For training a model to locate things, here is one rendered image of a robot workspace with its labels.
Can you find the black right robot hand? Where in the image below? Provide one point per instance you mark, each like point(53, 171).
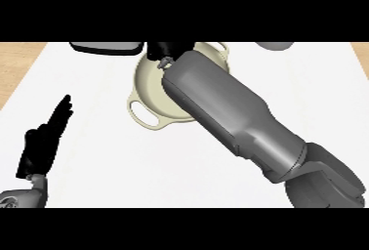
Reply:
point(165, 50)

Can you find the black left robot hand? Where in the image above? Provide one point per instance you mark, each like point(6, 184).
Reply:
point(41, 143)

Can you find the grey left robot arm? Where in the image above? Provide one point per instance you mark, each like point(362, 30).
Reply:
point(27, 195)

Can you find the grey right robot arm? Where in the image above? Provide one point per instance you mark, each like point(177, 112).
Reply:
point(245, 130)

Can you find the black tray with grey inside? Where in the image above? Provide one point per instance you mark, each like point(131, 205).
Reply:
point(106, 48)

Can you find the white rectangular mat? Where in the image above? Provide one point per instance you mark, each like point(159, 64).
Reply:
point(134, 156)

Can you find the grey rounded object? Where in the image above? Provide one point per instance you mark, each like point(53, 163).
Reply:
point(273, 45)

